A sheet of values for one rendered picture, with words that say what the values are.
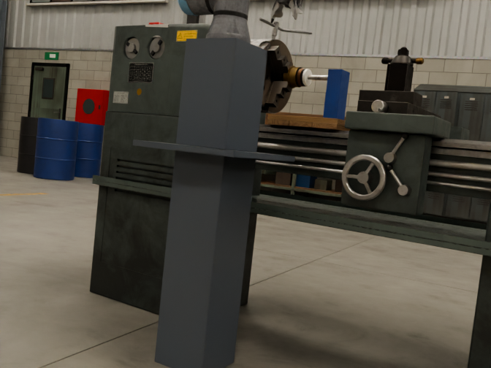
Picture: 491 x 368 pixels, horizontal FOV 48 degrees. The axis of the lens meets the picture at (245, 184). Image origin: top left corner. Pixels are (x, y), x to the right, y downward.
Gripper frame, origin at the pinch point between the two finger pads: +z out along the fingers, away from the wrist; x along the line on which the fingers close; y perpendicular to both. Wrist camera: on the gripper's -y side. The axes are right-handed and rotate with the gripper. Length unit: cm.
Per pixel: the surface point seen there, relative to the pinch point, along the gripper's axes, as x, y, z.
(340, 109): -36, 6, 38
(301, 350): -37, 2, 134
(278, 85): -9.1, -4.8, 30.0
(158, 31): 34, -41, 14
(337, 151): -46, -6, 57
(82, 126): 665, 238, 14
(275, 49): -11.0, -11.6, 16.8
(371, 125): -67, -16, 48
